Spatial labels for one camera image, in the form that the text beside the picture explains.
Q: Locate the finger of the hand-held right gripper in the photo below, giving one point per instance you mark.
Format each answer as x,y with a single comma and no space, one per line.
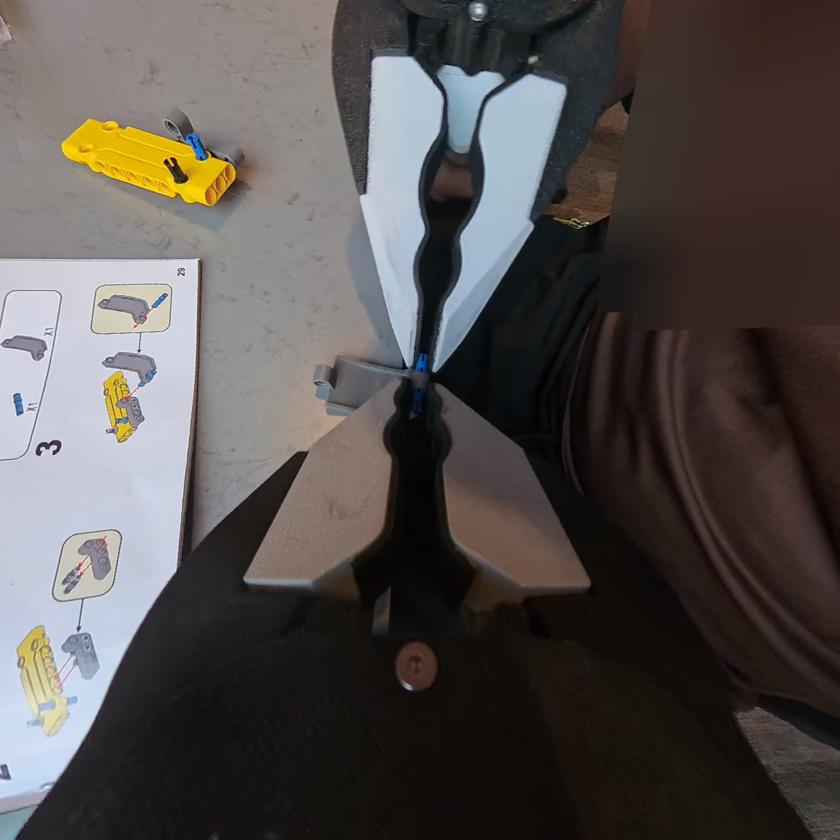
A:
512,184
394,184

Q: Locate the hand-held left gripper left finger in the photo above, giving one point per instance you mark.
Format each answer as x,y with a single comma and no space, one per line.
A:
328,518

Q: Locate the person's legs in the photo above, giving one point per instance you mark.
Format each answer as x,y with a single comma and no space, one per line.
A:
525,328

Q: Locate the yellow beam panel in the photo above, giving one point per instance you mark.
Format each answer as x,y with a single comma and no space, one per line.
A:
131,161

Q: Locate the person's brown sweater torso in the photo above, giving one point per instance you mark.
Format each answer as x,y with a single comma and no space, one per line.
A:
709,492

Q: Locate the white instruction booklet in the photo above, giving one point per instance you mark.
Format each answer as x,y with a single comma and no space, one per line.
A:
98,459

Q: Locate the person's right hand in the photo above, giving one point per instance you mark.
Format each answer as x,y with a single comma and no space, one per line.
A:
451,177

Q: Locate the blue pin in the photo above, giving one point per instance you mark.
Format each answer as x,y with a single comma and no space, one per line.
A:
196,147
420,387

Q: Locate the grey angled connector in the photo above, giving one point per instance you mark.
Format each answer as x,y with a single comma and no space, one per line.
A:
229,155
358,384

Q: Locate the black pin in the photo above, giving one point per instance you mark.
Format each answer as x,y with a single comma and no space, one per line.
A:
175,169

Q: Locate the grey desk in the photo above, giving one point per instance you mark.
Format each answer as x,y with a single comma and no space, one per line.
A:
262,229

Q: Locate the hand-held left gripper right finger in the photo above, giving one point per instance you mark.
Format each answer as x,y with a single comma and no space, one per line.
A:
505,518

